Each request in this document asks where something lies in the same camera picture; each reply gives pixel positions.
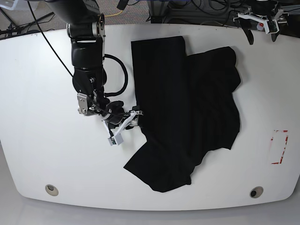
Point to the left table cable grommet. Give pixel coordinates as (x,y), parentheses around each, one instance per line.
(51,190)

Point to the black tripod stand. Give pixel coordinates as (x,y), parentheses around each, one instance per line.
(15,29)

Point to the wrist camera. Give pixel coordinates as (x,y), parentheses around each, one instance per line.
(115,140)
(273,27)

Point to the table cable grommet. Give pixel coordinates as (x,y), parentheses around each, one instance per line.
(51,190)
(256,192)

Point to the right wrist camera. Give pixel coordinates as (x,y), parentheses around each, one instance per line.
(115,140)

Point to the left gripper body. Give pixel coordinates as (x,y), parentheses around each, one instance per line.
(279,15)

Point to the red tape rectangle marking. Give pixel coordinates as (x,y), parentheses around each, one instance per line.
(278,145)

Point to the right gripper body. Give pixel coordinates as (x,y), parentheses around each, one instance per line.
(114,117)

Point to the right table cable grommet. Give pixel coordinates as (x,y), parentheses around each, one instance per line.
(256,192)

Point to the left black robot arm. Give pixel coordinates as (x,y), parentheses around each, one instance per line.
(268,14)

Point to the clear plastic storage box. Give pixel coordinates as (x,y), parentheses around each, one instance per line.
(12,5)

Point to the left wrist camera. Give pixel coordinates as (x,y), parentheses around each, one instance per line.
(273,27)

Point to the black T-shirt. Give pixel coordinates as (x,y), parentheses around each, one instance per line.
(188,109)

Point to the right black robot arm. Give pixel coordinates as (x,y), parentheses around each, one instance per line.
(86,30)

